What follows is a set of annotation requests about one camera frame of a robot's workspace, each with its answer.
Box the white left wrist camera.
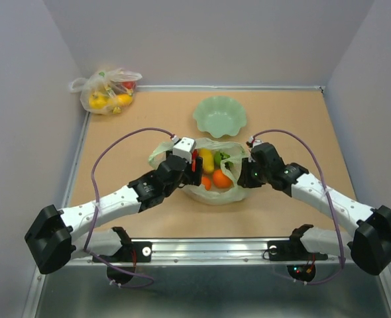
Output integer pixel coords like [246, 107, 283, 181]
[172, 137, 196, 163]

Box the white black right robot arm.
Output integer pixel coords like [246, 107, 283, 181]
[237, 140, 391, 276]

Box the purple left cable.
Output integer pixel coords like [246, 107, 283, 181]
[84, 127, 155, 288]

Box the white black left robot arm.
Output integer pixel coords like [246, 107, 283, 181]
[25, 152, 203, 274]

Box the green avocado print plastic bag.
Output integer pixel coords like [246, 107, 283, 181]
[148, 138, 251, 207]

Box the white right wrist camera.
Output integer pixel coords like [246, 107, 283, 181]
[246, 136, 262, 148]

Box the green vegetable in bag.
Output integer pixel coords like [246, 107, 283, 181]
[213, 150, 230, 168]

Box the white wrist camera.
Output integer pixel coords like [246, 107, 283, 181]
[172, 137, 196, 163]
[246, 136, 262, 148]

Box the green scalloped bowl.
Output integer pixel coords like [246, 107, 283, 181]
[192, 95, 247, 138]

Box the aluminium mounting rail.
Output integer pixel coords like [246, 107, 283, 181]
[38, 237, 355, 266]

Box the yellow fruit in bag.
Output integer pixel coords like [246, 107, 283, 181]
[199, 148, 215, 175]

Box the clear plastic bag of fruit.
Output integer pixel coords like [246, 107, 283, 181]
[68, 68, 142, 115]

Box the orange fruit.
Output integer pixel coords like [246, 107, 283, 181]
[212, 169, 233, 189]
[201, 176, 212, 191]

